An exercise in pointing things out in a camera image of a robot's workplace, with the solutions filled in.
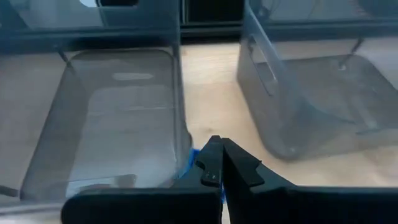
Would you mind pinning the small blue toy brick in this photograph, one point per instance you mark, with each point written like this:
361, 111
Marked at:
193, 158

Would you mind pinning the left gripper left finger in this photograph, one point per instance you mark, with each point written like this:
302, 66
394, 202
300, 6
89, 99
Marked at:
208, 174

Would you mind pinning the clear grey plastic bin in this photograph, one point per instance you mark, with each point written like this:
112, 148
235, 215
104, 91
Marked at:
124, 124
326, 102

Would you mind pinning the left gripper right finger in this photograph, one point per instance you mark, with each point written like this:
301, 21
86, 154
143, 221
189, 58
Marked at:
248, 186

